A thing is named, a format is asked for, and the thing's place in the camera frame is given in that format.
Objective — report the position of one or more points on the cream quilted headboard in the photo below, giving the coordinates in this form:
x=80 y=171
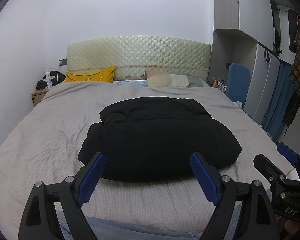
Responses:
x=140 y=52

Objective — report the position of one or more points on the blue curtain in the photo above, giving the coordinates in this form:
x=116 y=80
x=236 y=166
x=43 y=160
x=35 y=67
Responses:
x=277 y=100

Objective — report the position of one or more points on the black bag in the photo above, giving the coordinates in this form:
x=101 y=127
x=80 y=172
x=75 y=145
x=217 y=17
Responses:
x=41 y=83

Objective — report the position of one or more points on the black puffer jacket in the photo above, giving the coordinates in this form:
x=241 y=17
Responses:
x=160 y=140

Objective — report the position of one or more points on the yellow pillow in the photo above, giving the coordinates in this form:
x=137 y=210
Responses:
x=90 y=76

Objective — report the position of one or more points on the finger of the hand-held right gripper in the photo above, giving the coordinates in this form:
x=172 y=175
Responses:
x=267 y=166
x=287 y=153

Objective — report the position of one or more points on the grey wardrobe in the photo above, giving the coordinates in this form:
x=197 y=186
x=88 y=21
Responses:
x=250 y=10

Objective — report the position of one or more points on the white spray bottle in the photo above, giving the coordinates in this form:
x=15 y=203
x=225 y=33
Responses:
x=49 y=81

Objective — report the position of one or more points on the wooden nightstand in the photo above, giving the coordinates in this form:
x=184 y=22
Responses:
x=38 y=96

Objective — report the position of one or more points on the beige pillow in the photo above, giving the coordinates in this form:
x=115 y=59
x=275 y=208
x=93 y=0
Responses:
x=165 y=81

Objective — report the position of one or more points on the person's right hand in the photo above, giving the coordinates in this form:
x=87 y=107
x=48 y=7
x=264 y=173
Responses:
x=288 y=230

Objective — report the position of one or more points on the light blue printed blanket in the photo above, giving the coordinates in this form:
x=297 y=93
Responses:
x=130 y=82

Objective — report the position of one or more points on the blue padded board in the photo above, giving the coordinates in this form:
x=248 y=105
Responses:
x=237 y=82

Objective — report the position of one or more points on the group of small cosmetic bottles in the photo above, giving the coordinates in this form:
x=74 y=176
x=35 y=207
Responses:
x=217 y=83

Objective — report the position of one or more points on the grey wall socket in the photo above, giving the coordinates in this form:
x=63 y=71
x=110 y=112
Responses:
x=62 y=62

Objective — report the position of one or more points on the bed with grey sheet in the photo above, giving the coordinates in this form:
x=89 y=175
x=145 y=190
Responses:
x=65 y=115

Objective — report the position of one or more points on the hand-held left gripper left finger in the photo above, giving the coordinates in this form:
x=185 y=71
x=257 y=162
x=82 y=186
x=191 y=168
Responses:
x=92 y=177

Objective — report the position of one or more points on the pink pillow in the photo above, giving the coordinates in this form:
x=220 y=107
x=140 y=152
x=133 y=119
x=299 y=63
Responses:
x=155 y=73

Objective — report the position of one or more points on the grey pillow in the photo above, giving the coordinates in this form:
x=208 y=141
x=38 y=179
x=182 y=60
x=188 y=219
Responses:
x=197 y=82

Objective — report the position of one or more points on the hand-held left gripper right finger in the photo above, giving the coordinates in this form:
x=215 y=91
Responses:
x=203 y=177

